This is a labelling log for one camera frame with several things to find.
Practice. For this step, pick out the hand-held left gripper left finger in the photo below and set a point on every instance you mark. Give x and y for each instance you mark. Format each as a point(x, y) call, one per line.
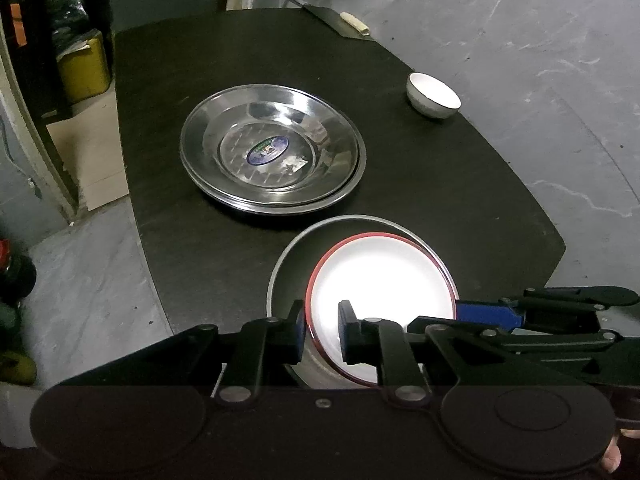
point(299, 332)

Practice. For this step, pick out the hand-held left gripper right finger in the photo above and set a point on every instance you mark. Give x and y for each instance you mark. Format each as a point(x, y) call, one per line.
point(347, 332)

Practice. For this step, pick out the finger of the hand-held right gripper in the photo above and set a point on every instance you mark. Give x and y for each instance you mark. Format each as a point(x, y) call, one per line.
point(580, 297)
point(485, 314)

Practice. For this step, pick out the stainless steel bowl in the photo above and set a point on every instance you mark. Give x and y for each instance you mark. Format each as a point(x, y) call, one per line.
point(292, 280)

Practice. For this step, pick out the white plate red rim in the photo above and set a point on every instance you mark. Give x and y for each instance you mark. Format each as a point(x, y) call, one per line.
point(380, 280)

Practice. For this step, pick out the stainless steel plate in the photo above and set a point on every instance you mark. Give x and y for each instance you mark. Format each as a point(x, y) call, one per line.
point(270, 130)
point(235, 205)
point(356, 172)

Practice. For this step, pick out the white ceramic bowl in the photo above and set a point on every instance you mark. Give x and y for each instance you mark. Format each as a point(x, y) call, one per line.
point(432, 91)

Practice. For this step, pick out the person's right hand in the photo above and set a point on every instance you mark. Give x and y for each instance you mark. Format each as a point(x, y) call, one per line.
point(612, 460)

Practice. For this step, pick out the yellow green round object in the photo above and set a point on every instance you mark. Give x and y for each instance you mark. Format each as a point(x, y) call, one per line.
point(17, 367)

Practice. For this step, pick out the red cap dark bottle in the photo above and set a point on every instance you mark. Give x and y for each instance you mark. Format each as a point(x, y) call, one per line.
point(17, 280)

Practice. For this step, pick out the yellow box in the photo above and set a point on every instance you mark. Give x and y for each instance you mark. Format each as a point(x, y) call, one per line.
point(85, 70)

